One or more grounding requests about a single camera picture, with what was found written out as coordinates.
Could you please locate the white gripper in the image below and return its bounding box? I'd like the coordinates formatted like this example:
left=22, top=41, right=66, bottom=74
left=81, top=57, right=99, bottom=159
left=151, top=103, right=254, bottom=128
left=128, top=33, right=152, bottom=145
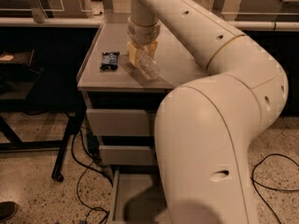
left=127, top=17, right=161, bottom=67

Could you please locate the clear plastic water bottle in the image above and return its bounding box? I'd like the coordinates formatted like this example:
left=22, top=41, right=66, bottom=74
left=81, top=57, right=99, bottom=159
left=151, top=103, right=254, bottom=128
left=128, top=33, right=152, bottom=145
left=136, top=51, right=160, bottom=80

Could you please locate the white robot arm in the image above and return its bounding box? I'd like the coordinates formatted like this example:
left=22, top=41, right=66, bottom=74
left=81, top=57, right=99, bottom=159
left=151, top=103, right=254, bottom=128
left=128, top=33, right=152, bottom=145
left=137, top=0, right=288, bottom=224

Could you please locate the grey drawer cabinet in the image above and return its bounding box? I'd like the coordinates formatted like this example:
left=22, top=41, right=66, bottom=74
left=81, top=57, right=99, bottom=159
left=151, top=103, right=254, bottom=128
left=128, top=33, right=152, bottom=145
left=76, top=10, right=232, bottom=224

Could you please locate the grey top drawer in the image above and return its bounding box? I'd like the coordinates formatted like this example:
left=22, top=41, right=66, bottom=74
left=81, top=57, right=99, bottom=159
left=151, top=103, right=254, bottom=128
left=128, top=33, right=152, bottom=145
left=86, top=108, right=155, bottom=136

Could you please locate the grey drawer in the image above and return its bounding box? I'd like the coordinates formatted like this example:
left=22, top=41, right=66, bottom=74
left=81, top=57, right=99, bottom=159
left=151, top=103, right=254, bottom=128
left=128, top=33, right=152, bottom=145
left=86, top=108, right=155, bottom=136
left=99, top=146, right=157, bottom=165
left=107, top=170, right=170, bottom=224

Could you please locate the grey middle drawer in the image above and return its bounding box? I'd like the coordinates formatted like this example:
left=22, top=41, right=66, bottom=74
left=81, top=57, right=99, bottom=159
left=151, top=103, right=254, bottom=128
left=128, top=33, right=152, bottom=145
left=99, top=146, right=157, bottom=165

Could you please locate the grey bottom drawer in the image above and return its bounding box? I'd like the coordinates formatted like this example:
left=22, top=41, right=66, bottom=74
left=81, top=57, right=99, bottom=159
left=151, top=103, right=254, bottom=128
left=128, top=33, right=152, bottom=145
left=107, top=170, right=170, bottom=224

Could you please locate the dark blue snack bar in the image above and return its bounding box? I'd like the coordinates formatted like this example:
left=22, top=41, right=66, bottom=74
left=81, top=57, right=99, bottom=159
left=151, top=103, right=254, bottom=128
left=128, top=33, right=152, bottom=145
left=100, top=51, right=120, bottom=70

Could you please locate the black power adapter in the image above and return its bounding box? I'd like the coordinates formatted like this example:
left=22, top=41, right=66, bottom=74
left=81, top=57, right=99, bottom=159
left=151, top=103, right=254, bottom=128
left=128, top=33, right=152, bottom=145
left=86, top=133, right=99, bottom=155

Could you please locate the dark shoe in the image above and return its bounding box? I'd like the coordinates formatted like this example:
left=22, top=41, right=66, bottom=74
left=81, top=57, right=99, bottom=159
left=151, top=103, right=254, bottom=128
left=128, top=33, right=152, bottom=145
left=0, top=202, right=18, bottom=221

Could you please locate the black table frame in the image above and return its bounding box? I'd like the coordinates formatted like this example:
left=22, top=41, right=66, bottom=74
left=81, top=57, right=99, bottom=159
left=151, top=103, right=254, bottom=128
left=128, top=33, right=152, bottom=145
left=0, top=50, right=85, bottom=182

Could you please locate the black floor cable left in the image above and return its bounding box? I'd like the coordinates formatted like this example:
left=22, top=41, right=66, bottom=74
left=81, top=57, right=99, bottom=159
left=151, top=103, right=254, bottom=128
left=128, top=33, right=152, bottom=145
left=70, top=126, right=114, bottom=224

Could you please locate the black floor cable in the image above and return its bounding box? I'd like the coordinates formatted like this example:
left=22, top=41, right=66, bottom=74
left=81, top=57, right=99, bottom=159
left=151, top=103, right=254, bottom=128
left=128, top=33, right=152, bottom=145
left=70, top=126, right=114, bottom=224
left=250, top=153, right=299, bottom=224

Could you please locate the black floor cable right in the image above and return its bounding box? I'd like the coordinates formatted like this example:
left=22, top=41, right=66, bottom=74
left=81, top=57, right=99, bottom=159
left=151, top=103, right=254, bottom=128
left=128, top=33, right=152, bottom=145
left=250, top=153, right=299, bottom=224

